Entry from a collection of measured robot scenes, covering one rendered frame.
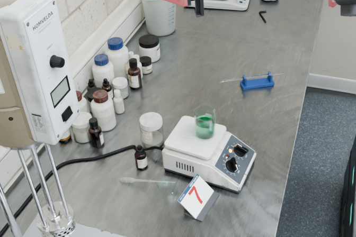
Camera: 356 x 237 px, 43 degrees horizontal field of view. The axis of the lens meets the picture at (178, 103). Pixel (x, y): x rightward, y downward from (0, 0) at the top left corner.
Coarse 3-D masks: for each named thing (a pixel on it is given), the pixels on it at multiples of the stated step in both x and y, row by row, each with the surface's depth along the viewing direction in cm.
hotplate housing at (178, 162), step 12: (228, 132) 113; (168, 156) 109; (180, 156) 107; (192, 156) 107; (216, 156) 107; (168, 168) 111; (180, 168) 109; (192, 168) 107; (204, 168) 106; (216, 168) 104; (204, 180) 108; (216, 180) 106; (228, 180) 105
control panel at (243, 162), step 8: (232, 136) 112; (232, 144) 111; (224, 152) 108; (232, 152) 109; (248, 152) 112; (224, 160) 107; (240, 160) 109; (248, 160) 110; (224, 168) 105; (240, 168) 108; (232, 176) 105; (240, 176) 106
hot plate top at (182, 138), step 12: (180, 120) 114; (192, 120) 114; (180, 132) 111; (192, 132) 111; (216, 132) 110; (168, 144) 108; (180, 144) 107; (192, 144) 107; (204, 144) 107; (216, 144) 107; (204, 156) 104
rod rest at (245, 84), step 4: (268, 72) 139; (244, 76) 138; (268, 76) 139; (272, 76) 137; (244, 80) 137; (248, 80) 140; (252, 80) 140; (256, 80) 140; (260, 80) 140; (264, 80) 140; (268, 80) 139; (272, 80) 139; (240, 84) 140; (244, 84) 138; (248, 84) 138; (252, 84) 138; (256, 84) 138; (260, 84) 138; (264, 84) 138; (268, 84) 138; (272, 84) 138; (244, 88) 137; (248, 88) 138; (252, 88) 138
